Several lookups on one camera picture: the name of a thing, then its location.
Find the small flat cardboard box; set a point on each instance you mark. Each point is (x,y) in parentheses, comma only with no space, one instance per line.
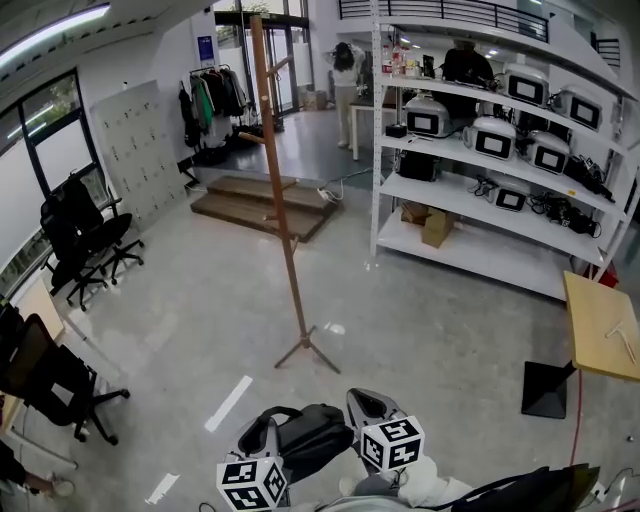
(414,212)

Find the black bag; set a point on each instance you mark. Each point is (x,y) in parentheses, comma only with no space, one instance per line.
(540,490)

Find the large black box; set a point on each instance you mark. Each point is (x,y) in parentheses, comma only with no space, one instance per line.
(417,166)

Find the white metal shelving unit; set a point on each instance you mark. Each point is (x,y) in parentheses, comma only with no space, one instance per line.
(480,245)

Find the light wooden square table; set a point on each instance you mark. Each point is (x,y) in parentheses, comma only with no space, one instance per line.
(600,320)

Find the white table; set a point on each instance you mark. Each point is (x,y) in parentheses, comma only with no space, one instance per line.
(361,107)

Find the blue wall poster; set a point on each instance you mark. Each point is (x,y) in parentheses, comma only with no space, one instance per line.
(205,48)

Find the long white floor tape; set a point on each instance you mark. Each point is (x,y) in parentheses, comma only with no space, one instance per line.
(229,404)

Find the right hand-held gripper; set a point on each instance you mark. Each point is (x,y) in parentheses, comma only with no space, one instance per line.
(392,442)

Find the black backpack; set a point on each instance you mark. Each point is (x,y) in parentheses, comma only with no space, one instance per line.
(315,432)

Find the small black box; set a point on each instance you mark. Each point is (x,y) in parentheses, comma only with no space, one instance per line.
(396,131)

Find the dark wooden step platform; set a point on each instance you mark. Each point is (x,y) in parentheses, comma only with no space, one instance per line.
(250,205)

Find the black framed window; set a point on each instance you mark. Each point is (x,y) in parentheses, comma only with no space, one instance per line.
(45,135)

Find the white locker cabinet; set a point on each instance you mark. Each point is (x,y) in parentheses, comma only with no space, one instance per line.
(142,150)

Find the black mesh office chair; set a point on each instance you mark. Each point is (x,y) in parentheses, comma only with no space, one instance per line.
(45,380)

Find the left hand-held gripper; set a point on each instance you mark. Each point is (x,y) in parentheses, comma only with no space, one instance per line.
(250,482)

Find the short white floor tape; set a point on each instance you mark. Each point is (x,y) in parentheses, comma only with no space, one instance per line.
(162,489)

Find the black table base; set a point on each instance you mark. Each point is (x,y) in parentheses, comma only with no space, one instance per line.
(545,392)

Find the light wooden desk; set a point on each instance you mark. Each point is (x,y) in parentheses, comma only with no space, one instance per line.
(42,307)

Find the wooden coat rack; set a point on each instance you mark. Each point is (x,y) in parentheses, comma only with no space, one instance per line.
(280,210)

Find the white power strip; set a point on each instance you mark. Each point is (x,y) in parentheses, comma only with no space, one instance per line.
(326,193)

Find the black balcony railing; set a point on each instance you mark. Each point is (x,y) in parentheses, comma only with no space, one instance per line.
(450,12)

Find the ceiling light strip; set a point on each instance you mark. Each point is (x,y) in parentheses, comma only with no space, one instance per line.
(45,32)

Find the cluster of bottles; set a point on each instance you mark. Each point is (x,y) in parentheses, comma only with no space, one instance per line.
(397,60)

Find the group of white screen appliances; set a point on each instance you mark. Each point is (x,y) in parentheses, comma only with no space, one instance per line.
(492,142)

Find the open cardboard box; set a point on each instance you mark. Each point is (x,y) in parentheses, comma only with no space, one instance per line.
(437,229)

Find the clothes rack with garments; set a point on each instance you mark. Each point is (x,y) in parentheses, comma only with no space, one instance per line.
(210,100)

